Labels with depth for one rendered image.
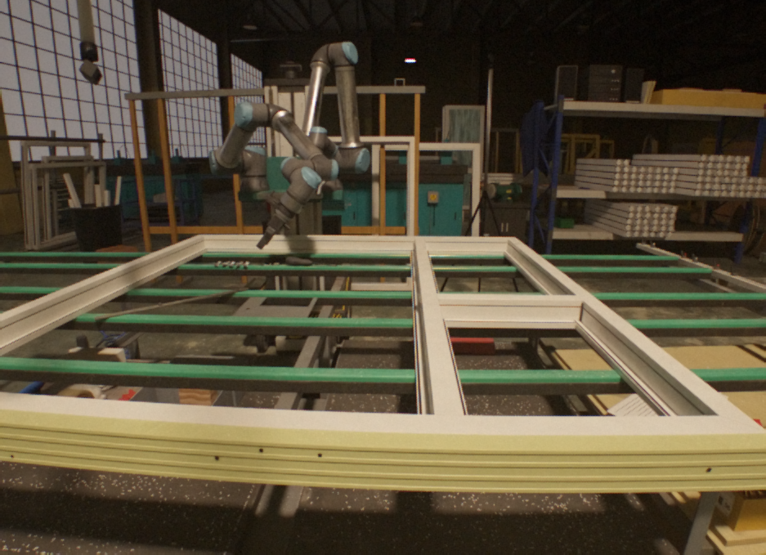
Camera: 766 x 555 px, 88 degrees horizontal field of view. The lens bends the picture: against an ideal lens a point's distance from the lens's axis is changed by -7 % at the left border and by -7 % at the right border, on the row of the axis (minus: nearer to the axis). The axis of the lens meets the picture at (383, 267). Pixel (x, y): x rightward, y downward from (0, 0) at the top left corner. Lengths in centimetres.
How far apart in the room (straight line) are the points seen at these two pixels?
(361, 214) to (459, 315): 448
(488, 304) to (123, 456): 85
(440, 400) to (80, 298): 112
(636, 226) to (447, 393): 518
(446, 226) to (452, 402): 497
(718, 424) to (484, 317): 59
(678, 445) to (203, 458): 63
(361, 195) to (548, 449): 506
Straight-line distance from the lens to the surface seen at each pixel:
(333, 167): 183
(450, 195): 554
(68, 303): 145
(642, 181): 586
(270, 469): 63
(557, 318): 119
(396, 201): 550
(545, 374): 94
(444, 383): 72
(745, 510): 106
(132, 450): 71
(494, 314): 115
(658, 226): 592
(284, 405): 88
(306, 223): 300
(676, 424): 73
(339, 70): 262
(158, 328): 131
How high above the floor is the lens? 129
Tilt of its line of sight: 15 degrees down
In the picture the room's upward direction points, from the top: straight up
